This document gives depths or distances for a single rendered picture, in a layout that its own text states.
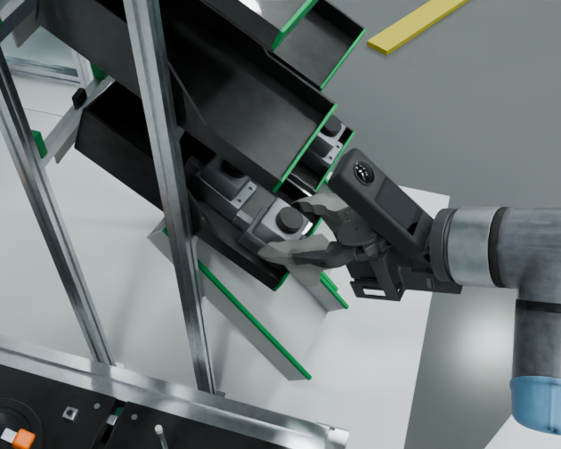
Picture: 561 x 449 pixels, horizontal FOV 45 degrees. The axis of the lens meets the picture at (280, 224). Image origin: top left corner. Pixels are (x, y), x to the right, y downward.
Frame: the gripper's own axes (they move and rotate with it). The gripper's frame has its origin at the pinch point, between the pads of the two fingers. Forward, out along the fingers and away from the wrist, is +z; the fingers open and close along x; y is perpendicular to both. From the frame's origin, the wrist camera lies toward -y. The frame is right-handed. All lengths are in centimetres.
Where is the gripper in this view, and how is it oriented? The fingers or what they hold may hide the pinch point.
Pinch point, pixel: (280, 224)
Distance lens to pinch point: 75.1
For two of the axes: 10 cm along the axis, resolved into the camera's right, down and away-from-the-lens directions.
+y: 3.8, 7.4, 5.5
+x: 4.5, -6.7, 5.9
